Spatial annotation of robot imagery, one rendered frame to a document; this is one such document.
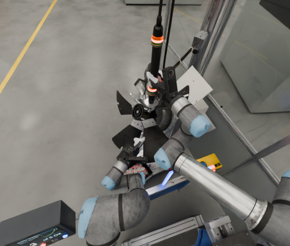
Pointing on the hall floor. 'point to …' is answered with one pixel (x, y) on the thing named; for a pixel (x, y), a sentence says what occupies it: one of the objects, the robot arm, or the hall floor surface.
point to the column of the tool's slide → (207, 30)
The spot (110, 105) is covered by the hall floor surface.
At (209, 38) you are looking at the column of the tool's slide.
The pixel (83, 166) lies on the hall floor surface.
